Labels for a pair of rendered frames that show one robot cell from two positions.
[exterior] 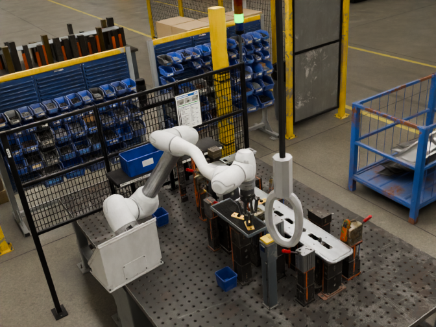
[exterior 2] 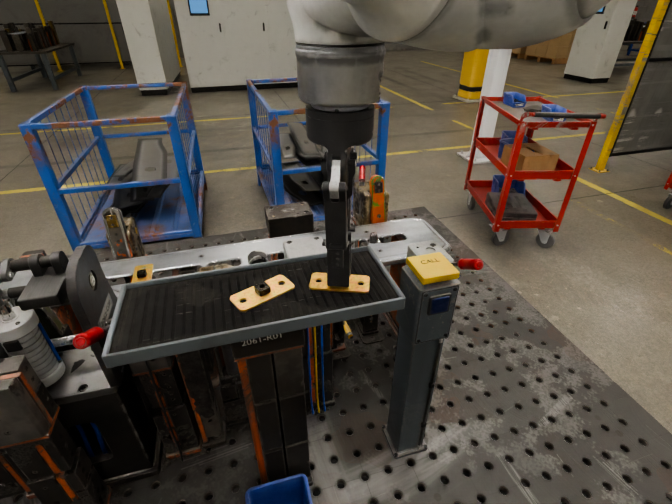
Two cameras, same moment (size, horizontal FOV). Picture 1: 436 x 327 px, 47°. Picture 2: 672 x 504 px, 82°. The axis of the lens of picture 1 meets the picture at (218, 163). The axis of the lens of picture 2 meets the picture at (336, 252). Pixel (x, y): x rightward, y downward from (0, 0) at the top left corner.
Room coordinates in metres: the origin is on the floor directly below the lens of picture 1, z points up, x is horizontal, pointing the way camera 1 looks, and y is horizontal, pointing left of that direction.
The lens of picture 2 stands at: (2.09, 0.29, 1.50)
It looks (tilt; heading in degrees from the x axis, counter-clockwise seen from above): 33 degrees down; 285
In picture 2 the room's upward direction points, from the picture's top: straight up
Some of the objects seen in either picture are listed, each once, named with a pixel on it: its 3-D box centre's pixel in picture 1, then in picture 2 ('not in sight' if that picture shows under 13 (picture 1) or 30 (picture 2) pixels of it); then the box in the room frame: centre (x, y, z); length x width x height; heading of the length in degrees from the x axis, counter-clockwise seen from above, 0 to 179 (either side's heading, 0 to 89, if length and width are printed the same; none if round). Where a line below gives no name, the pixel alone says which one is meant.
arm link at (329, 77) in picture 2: (246, 182); (340, 75); (2.20, -0.14, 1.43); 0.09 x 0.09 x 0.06
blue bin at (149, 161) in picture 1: (143, 159); not in sight; (3.23, 0.54, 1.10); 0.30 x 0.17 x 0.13; 120
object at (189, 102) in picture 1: (188, 110); not in sight; (3.59, 0.19, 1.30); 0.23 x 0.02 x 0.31; 121
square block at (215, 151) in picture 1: (215, 169); not in sight; (3.36, 0.02, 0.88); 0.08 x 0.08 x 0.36; 31
